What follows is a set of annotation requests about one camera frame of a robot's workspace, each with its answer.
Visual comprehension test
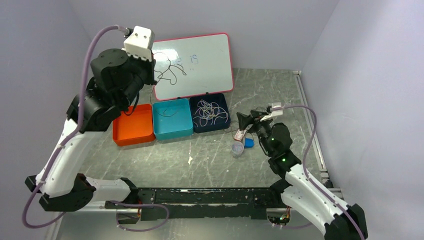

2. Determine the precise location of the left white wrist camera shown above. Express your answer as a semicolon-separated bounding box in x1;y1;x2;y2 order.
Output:
123;26;155;62

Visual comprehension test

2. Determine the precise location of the light blue tray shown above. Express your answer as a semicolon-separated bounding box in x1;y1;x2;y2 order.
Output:
152;98;194;141

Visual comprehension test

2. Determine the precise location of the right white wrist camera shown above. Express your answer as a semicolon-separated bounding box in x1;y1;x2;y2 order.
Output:
260;102;284;122

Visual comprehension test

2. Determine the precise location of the navy blue tray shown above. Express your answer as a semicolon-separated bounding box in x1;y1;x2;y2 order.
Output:
189;93;231;134

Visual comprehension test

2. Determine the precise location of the red white staples box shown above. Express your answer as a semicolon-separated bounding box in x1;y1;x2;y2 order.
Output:
233;129;247;141

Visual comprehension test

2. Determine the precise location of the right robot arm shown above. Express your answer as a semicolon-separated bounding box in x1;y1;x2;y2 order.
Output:
236;107;368;240

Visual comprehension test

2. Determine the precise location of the pink framed whiteboard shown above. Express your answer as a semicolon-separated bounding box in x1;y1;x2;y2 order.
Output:
153;32;235;101

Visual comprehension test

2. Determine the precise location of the orange tray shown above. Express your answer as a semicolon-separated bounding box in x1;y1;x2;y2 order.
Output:
112;104;156;147

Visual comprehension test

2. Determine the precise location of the white cable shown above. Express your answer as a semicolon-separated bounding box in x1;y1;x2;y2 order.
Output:
193;99;230;128

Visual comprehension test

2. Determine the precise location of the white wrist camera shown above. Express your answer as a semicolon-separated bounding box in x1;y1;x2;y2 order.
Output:
260;102;284;122
123;26;155;62

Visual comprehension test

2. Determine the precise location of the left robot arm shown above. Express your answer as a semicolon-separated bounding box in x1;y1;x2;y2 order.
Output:
25;48;156;212

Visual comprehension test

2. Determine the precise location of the blue grey eraser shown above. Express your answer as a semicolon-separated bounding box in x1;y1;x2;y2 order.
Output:
244;138;255;149

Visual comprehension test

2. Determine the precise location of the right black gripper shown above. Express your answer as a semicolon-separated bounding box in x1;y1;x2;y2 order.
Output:
237;109;274;156

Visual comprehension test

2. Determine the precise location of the clear jar of clips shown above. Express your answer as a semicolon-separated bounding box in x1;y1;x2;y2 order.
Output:
230;141;245;158

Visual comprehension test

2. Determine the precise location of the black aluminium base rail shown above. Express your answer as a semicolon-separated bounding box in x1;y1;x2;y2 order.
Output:
44;187;342;240

